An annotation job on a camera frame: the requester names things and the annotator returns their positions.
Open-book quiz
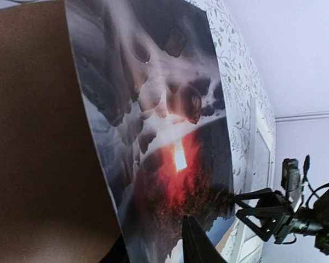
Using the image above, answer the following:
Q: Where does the white picture frame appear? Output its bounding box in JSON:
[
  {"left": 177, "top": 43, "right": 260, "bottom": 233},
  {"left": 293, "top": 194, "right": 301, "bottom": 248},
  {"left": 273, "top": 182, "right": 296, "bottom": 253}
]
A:
[{"left": 224, "top": 98, "right": 274, "bottom": 262}]

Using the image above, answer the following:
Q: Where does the dark red blue photo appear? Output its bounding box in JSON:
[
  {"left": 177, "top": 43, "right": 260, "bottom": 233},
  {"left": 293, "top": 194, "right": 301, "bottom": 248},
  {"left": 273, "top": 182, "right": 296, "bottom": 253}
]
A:
[{"left": 65, "top": 1, "right": 234, "bottom": 262}]

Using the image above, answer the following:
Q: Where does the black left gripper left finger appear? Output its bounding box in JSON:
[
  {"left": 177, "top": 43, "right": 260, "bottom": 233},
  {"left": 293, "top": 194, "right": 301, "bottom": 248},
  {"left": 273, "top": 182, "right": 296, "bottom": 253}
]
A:
[{"left": 99, "top": 235, "right": 129, "bottom": 263}]

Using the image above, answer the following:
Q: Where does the brown cardboard backing board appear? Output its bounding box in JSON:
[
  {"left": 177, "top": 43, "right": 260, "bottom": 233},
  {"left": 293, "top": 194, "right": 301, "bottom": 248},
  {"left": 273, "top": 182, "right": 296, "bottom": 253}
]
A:
[{"left": 0, "top": 1, "right": 120, "bottom": 262}]

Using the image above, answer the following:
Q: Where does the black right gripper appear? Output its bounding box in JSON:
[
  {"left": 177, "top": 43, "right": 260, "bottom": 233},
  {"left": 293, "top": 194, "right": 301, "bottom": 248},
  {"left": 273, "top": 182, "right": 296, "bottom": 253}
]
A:
[{"left": 233, "top": 188, "right": 324, "bottom": 244}]

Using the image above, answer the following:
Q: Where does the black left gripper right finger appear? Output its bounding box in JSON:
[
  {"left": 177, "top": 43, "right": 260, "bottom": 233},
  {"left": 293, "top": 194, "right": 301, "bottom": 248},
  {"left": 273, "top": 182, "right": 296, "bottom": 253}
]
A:
[{"left": 181, "top": 215, "right": 227, "bottom": 263}]

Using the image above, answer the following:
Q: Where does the right aluminium corner post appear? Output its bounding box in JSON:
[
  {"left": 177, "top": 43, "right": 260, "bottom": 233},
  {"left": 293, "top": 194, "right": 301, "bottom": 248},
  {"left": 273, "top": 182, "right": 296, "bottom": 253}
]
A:
[{"left": 275, "top": 110, "right": 329, "bottom": 123}]

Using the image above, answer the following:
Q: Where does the floral patterned table cover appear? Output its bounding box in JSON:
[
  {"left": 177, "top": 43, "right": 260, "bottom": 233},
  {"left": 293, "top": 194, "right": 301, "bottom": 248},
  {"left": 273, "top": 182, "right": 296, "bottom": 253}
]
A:
[{"left": 192, "top": 1, "right": 276, "bottom": 194}]

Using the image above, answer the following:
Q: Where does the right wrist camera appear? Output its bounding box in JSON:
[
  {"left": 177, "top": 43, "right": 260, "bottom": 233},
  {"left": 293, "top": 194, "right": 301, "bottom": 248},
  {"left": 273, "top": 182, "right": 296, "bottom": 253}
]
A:
[{"left": 281, "top": 155, "right": 310, "bottom": 199}]

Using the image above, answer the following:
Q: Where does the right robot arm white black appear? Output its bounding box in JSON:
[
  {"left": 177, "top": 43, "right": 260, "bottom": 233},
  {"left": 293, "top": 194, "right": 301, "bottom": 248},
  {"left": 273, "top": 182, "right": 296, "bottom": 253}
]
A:
[{"left": 234, "top": 183, "right": 329, "bottom": 255}]

